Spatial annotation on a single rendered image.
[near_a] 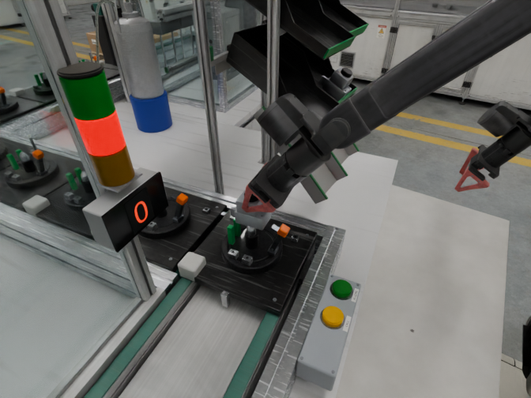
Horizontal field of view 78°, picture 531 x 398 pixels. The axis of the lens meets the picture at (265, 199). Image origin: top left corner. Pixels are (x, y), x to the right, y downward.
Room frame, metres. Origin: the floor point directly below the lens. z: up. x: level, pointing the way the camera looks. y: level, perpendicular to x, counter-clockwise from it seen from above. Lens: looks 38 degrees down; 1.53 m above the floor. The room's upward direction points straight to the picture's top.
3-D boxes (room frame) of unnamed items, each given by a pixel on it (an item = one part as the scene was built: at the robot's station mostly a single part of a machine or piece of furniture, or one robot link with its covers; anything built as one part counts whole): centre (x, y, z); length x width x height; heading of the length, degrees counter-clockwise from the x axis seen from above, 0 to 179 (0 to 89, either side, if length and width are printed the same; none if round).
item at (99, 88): (0.40, 0.22, 1.38); 0.05 x 0.05 x 0.05
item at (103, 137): (0.40, 0.22, 1.33); 0.05 x 0.05 x 0.05
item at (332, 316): (0.35, -0.13, 0.96); 0.04 x 0.04 x 0.02
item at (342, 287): (0.42, -0.16, 0.96); 0.04 x 0.04 x 0.02
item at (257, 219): (0.52, 0.04, 1.11); 0.08 x 0.04 x 0.07; 66
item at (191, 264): (0.47, 0.16, 0.97); 0.05 x 0.05 x 0.04; 65
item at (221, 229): (0.52, 0.03, 0.96); 0.24 x 0.24 x 0.02; 65
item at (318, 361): (0.35, -0.13, 0.93); 0.21 x 0.07 x 0.06; 155
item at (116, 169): (0.40, 0.22, 1.28); 0.05 x 0.05 x 0.05
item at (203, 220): (0.63, 0.26, 1.01); 0.24 x 0.24 x 0.13; 65
